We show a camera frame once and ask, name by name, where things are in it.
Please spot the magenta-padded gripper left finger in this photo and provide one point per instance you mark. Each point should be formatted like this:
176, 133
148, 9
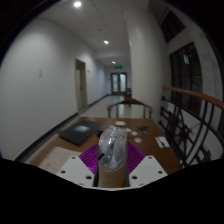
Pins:
75, 170

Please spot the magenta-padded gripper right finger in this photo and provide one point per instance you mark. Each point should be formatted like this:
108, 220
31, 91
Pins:
148, 170

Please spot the translucent white computer mouse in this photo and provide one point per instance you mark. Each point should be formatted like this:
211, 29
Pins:
111, 148

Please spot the white paper sheet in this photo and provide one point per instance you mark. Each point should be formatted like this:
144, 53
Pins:
162, 142

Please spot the dark closed laptop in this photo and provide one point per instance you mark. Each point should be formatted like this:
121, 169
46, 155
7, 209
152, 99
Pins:
80, 131

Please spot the black key bunch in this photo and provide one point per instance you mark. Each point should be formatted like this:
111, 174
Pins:
143, 128

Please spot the white card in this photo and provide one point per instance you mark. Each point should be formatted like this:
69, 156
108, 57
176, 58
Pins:
120, 123

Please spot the black railing with wooden handrail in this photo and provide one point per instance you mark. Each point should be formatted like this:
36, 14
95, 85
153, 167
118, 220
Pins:
190, 126

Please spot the wooden armchair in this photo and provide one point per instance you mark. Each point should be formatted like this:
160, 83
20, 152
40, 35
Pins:
130, 101

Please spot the beige side door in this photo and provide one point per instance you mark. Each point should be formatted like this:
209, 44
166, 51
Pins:
81, 85

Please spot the glass double door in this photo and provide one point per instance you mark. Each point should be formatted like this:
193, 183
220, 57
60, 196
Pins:
119, 82

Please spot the dark window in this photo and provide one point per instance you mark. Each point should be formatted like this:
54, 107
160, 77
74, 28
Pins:
186, 76

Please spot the green exit sign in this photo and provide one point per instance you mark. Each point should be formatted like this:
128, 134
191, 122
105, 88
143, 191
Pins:
118, 66

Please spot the round ceiling lights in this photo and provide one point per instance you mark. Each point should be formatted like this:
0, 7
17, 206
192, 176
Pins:
77, 4

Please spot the white wall switch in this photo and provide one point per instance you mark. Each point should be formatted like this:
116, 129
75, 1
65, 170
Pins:
40, 73

